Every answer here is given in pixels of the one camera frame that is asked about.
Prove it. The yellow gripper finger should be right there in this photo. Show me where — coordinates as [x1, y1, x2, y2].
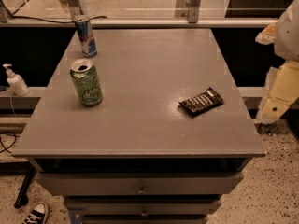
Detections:
[256, 61, 299, 124]

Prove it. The blue silver redbull can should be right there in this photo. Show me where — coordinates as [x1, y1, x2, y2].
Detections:
[75, 15, 97, 57]

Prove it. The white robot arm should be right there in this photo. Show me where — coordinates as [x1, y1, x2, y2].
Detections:
[255, 0, 299, 124]

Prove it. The green soda can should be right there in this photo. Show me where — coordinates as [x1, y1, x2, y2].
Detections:
[70, 59, 103, 106]

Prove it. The black snack wrapper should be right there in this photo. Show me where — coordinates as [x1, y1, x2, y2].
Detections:
[179, 87, 224, 117]

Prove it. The grey drawer cabinet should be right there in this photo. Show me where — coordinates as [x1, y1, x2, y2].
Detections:
[14, 29, 265, 224]

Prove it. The white pump bottle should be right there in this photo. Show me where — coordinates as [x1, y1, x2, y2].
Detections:
[3, 64, 30, 96]

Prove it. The black white sneaker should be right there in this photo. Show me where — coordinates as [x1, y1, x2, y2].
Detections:
[21, 203, 49, 224]

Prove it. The black table leg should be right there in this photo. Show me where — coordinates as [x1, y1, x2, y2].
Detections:
[14, 166, 36, 209]

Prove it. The black cable on floor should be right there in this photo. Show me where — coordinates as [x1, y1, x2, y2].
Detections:
[0, 131, 17, 155]

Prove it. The black cable on ledge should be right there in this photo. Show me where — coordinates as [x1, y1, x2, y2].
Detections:
[6, 8, 108, 24]

